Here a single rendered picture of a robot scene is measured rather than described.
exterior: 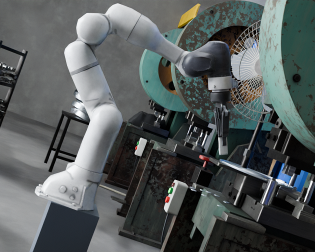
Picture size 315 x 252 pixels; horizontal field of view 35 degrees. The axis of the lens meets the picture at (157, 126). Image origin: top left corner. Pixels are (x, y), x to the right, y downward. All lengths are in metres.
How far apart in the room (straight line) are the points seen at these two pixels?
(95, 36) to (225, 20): 1.65
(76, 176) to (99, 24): 0.54
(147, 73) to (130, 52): 3.59
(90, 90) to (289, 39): 0.72
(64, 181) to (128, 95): 6.67
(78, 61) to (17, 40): 6.74
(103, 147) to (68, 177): 0.17
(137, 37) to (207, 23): 1.49
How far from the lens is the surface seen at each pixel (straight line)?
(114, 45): 8.42
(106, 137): 1.75
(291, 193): 1.91
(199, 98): 3.18
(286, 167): 1.95
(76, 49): 1.78
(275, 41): 1.46
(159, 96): 4.88
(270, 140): 1.94
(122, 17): 1.77
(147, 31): 1.77
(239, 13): 3.28
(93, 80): 1.77
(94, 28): 1.71
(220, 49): 1.81
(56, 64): 8.41
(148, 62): 4.86
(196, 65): 1.78
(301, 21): 1.45
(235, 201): 1.88
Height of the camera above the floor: 0.88
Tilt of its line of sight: 2 degrees down
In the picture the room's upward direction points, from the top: 21 degrees clockwise
